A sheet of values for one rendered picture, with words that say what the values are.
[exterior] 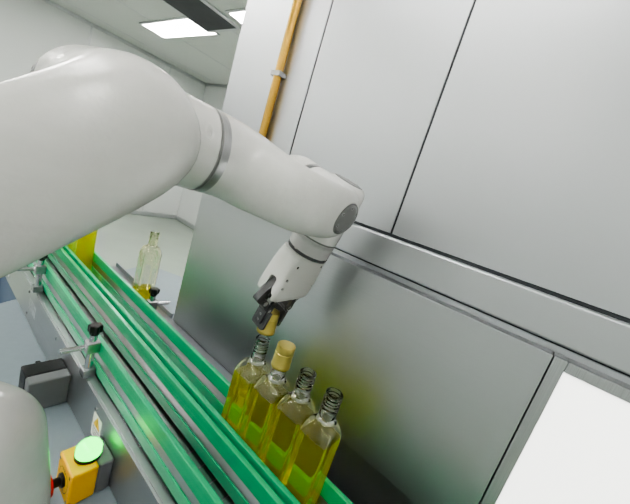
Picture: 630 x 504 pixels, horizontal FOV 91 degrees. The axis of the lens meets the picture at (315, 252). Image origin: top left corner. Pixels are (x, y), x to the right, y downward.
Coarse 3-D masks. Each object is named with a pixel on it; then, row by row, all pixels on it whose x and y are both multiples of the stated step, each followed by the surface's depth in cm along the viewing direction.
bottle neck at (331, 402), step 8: (328, 392) 49; (336, 392) 51; (328, 400) 49; (336, 400) 48; (320, 408) 50; (328, 408) 49; (336, 408) 49; (320, 416) 50; (328, 416) 49; (328, 424) 49
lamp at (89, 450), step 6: (90, 438) 60; (96, 438) 61; (78, 444) 59; (84, 444) 59; (90, 444) 59; (96, 444) 60; (102, 444) 61; (78, 450) 58; (84, 450) 58; (90, 450) 59; (96, 450) 59; (78, 456) 58; (84, 456) 58; (90, 456) 58; (96, 456) 59; (78, 462) 58; (84, 462) 58; (90, 462) 59
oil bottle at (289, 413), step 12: (288, 396) 54; (276, 408) 54; (288, 408) 52; (300, 408) 52; (312, 408) 54; (276, 420) 53; (288, 420) 52; (300, 420) 51; (276, 432) 53; (288, 432) 52; (264, 444) 55; (276, 444) 53; (288, 444) 52; (264, 456) 55; (276, 456) 53; (288, 456) 52; (276, 468) 53
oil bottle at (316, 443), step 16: (304, 432) 50; (320, 432) 48; (336, 432) 50; (304, 448) 50; (320, 448) 48; (336, 448) 52; (288, 464) 52; (304, 464) 50; (320, 464) 48; (288, 480) 51; (304, 480) 49; (320, 480) 51; (304, 496) 49
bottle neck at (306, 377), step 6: (300, 372) 53; (306, 372) 54; (312, 372) 54; (300, 378) 52; (306, 378) 52; (312, 378) 52; (300, 384) 52; (306, 384) 52; (312, 384) 53; (294, 390) 53; (300, 390) 52; (306, 390) 52; (294, 396) 53; (300, 396) 52; (306, 396) 53
